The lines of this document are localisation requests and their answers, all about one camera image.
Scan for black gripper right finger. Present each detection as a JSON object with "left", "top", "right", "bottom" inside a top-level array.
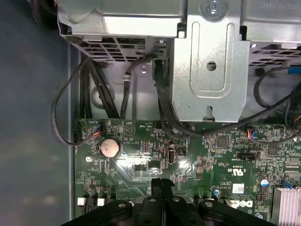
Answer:
[{"left": 161, "top": 178, "right": 271, "bottom": 226}]

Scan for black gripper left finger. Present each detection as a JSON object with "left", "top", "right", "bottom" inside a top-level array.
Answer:
[{"left": 62, "top": 178, "right": 162, "bottom": 226}]

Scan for RAM slot with black clips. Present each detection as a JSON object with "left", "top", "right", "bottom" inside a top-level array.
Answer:
[{"left": 86, "top": 198, "right": 96, "bottom": 214}]

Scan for silver internal USB port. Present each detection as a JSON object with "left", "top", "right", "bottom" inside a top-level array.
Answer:
[{"left": 166, "top": 146, "right": 177, "bottom": 165}]

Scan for white barcode sticker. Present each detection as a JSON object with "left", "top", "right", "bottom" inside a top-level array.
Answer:
[{"left": 232, "top": 183, "right": 246, "bottom": 194}]

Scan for green motherboard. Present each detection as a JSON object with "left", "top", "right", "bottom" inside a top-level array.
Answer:
[{"left": 72, "top": 117, "right": 301, "bottom": 226}]

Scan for round silver coin battery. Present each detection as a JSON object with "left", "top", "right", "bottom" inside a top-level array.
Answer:
[{"left": 100, "top": 137, "right": 121, "bottom": 159}]

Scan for square black chip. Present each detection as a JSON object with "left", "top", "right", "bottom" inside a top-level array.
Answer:
[{"left": 216, "top": 137, "right": 229, "bottom": 149}]

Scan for silver finned heatsink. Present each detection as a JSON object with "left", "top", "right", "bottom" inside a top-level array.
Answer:
[{"left": 272, "top": 186, "right": 301, "bottom": 226}]

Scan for grey metal PC case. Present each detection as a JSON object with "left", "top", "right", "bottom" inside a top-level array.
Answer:
[{"left": 0, "top": 0, "right": 301, "bottom": 226}]

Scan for grey perforated disk bay cage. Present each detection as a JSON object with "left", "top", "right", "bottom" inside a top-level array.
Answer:
[{"left": 57, "top": 0, "right": 301, "bottom": 71}]

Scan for black connector with coloured wires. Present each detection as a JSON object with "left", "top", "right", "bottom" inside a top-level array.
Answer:
[
  {"left": 244, "top": 126, "right": 259, "bottom": 141},
  {"left": 92, "top": 123, "right": 104, "bottom": 137}
]

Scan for grey metal bracket with hole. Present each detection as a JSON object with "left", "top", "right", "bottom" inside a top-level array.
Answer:
[{"left": 171, "top": 21, "right": 251, "bottom": 123}]

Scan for black cable with metal clip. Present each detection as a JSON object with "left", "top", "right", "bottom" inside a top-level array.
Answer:
[{"left": 120, "top": 55, "right": 154, "bottom": 119}]

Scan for thin black looped cable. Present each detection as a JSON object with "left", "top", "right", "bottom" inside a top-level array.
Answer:
[{"left": 51, "top": 56, "right": 101, "bottom": 146}]

